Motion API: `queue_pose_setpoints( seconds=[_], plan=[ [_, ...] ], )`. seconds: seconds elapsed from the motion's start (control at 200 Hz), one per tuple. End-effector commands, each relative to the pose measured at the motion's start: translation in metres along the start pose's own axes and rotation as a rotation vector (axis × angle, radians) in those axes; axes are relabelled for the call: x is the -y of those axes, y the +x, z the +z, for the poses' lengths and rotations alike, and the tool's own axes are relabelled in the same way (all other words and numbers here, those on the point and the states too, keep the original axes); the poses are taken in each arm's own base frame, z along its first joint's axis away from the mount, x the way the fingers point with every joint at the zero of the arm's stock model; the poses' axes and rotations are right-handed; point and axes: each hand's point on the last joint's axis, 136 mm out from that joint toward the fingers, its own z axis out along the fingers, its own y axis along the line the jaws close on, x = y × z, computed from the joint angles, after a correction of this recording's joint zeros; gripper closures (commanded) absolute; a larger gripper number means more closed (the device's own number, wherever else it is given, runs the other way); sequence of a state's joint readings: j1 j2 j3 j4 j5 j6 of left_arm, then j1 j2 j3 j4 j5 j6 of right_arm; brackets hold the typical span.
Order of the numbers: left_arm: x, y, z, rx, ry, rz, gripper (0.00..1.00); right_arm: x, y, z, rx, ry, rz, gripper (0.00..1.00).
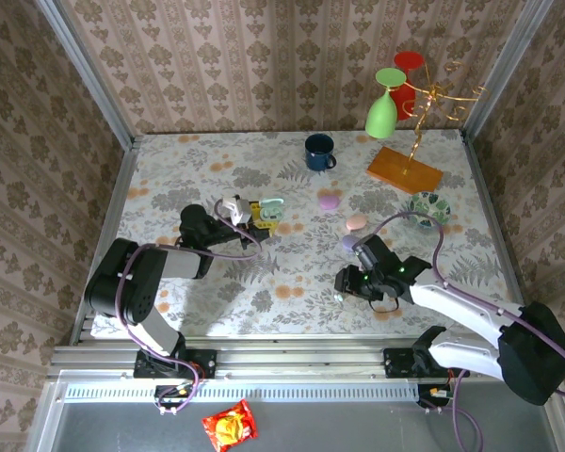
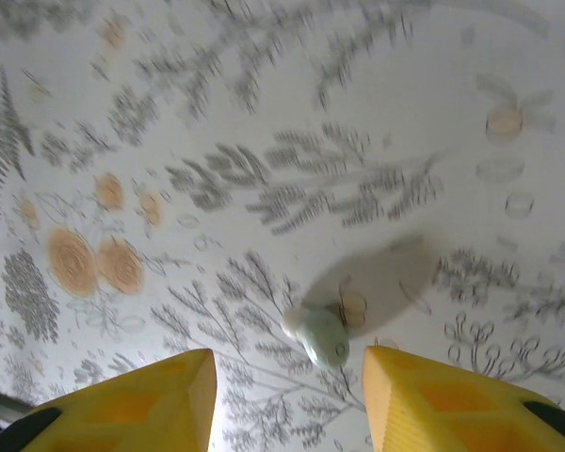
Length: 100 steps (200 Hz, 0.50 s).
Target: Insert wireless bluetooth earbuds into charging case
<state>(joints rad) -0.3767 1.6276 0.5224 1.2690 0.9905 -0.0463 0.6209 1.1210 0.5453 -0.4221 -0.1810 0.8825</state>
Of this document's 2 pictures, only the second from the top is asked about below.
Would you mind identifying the mint green earbud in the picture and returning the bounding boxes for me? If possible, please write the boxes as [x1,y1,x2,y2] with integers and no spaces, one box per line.
[281,304,353,372]

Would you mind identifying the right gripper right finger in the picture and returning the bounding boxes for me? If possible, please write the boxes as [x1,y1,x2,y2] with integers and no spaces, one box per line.
[361,345,565,452]

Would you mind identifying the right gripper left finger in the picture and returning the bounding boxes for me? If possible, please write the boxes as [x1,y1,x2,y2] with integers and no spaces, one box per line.
[0,347,218,452]

